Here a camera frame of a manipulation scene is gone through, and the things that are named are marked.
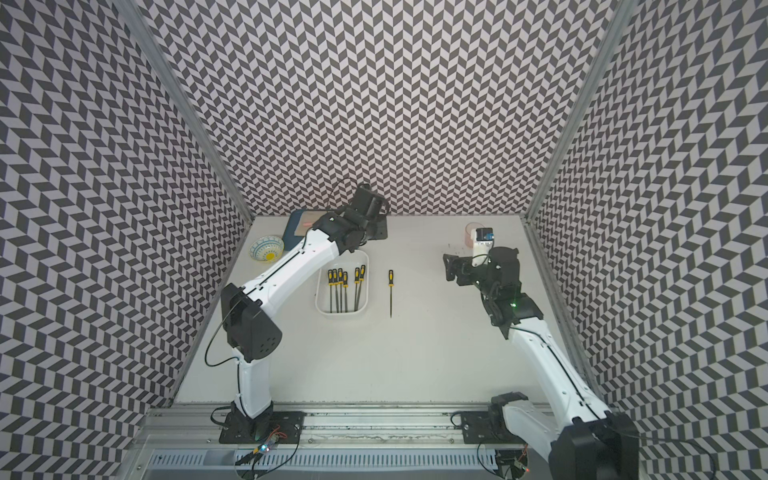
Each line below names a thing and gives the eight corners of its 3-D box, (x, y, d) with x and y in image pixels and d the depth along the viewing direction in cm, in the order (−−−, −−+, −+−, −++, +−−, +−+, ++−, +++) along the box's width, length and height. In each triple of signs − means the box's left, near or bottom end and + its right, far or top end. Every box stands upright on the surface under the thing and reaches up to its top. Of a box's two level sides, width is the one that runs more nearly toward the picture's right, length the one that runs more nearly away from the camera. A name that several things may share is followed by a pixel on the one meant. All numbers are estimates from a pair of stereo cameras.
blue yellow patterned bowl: (253, 262, 108) (247, 253, 104) (260, 244, 113) (255, 235, 109) (284, 262, 108) (279, 253, 104) (289, 244, 113) (285, 235, 109)
